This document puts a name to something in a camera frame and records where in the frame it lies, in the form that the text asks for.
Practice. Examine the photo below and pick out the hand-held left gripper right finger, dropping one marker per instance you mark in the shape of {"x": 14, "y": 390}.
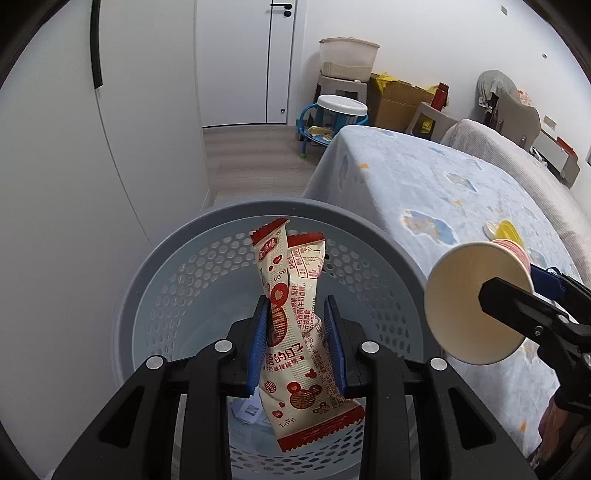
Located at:
{"x": 334, "y": 346}

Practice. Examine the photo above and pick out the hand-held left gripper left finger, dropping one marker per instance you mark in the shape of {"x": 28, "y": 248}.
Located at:
{"x": 258, "y": 346}

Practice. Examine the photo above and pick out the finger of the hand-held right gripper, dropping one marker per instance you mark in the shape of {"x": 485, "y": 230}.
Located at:
{"x": 517, "y": 304}
{"x": 549, "y": 279}

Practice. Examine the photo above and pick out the red and white paper cup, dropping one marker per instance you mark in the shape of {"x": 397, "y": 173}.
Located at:
{"x": 466, "y": 300}

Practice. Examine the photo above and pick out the white paper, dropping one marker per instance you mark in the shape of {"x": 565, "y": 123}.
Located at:
{"x": 244, "y": 410}

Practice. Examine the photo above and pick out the cream and red snack wrapper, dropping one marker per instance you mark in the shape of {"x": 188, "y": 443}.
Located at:
{"x": 300, "y": 415}

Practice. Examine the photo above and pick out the grey perforated wastebasket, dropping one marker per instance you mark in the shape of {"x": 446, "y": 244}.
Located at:
{"x": 184, "y": 258}

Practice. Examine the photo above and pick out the brown box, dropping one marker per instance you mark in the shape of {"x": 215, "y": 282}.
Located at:
{"x": 570, "y": 168}

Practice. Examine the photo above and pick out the beige bedspread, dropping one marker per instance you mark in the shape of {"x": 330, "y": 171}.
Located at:
{"x": 508, "y": 157}

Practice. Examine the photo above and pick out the red box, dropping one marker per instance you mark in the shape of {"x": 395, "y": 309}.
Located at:
{"x": 565, "y": 145}

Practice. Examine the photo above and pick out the bed with blue blanket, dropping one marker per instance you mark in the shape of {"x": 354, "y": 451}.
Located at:
{"x": 415, "y": 184}

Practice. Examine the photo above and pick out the beige chair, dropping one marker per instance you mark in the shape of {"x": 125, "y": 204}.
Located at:
{"x": 519, "y": 120}

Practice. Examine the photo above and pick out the grey clothing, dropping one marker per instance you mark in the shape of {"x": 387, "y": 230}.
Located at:
{"x": 494, "y": 85}

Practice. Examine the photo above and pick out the beige plastic stool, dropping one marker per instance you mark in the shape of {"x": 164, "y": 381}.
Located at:
{"x": 429, "y": 115}

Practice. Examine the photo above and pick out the red bottle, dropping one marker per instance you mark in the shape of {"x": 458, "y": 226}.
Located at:
{"x": 441, "y": 96}

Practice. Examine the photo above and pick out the blue child's chair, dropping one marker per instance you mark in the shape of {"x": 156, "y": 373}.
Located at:
{"x": 304, "y": 124}

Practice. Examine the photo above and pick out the cardboard box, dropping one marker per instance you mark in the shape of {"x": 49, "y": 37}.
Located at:
{"x": 397, "y": 108}

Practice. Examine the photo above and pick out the white round bucket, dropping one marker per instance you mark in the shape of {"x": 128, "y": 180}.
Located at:
{"x": 341, "y": 108}

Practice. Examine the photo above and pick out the yellow plastic bag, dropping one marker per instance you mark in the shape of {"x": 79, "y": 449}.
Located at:
{"x": 385, "y": 82}

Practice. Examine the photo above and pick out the grey plastic stool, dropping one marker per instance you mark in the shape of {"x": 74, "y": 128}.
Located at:
{"x": 341, "y": 87}

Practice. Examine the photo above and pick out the white door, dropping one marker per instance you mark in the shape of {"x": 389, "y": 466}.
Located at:
{"x": 231, "y": 69}

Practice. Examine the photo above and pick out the translucent storage bin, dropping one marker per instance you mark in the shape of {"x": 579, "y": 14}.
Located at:
{"x": 348, "y": 57}

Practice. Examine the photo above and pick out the wall outlet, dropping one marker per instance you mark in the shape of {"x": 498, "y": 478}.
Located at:
{"x": 549, "y": 121}

